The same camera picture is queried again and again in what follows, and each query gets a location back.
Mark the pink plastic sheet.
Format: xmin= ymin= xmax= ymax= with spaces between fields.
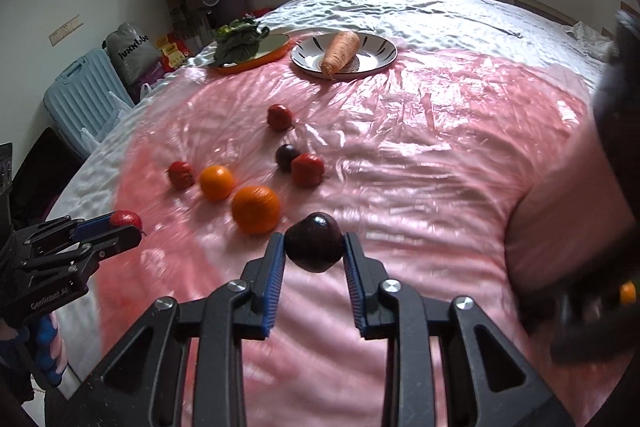
xmin=97 ymin=42 xmax=601 ymax=427

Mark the person's left hand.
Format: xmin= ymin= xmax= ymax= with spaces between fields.
xmin=27 ymin=314 xmax=68 ymax=390

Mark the dark plum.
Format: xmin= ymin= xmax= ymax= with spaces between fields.
xmin=284 ymin=212 xmax=346 ymax=274
xmin=275 ymin=144 xmax=302 ymax=172

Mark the small orange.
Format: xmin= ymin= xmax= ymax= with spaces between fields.
xmin=199 ymin=164 xmax=236 ymax=202

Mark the small red apple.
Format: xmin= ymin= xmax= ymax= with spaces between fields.
xmin=266 ymin=104 xmax=295 ymax=132
xmin=167 ymin=161 xmax=197 ymax=190
xmin=110 ymin=210 xmax=146 ymax=235

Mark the yellow package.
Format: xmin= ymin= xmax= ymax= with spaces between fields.
xmin=155 ymin=34 xmax=191 ymax=70

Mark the grey bag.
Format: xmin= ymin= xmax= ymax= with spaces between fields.
xmin=104 ymin=22 xmax=163 ymax=85

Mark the person's bare leg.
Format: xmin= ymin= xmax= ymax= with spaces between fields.
xmin=504 ymin=117 xmax=638 ymax=308

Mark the bok choy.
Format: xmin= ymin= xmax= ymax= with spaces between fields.
xmin=212 ymin=19 xmax=271 ymax=66

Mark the striped white plate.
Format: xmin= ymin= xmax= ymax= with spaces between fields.
xmin=290 ymin=33 xmax=398 ymax=81

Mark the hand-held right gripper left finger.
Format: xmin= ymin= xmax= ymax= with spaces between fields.
xmin=60 ymin=232 xmax=287 ymax=427

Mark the carrot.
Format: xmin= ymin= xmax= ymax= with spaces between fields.
xmin=320 ymin=31 xmax=361 ymax=80

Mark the black bag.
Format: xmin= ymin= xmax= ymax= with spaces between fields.
xmin=10 ymin=127 xmax=83 ymax=228

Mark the orange oval dish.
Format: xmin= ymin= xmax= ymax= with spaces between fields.
xmin=209 ymin=34 xmax=292 ymax=70

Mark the light blue suitcase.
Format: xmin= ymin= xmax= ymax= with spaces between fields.
xmin=42 ymin=47 xmax=136 ymax=158

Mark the large orange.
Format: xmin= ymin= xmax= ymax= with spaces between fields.
xmin=231 ymin=185 xmax=282 ymax=236

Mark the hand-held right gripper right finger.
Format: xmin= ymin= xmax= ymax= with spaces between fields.
xmin=342 ymin=232 xmax=576 ymax=427

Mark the dark object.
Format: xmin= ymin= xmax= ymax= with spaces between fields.
xmin=520 ymin=274 xmax=640 ymax=365

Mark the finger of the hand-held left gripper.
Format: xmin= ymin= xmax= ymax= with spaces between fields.
xmin=20 ymin=224 xmax=143 ymax=280
xmin=22 ymin=213 xmax=115 ymax=244

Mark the wall socket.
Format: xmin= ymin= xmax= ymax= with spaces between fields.
xmin=48 ymin=14 xmax=83 ymax=46

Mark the red onion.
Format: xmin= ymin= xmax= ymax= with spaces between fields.
xmin=291 ymin=153 xmax=326 ymax=188

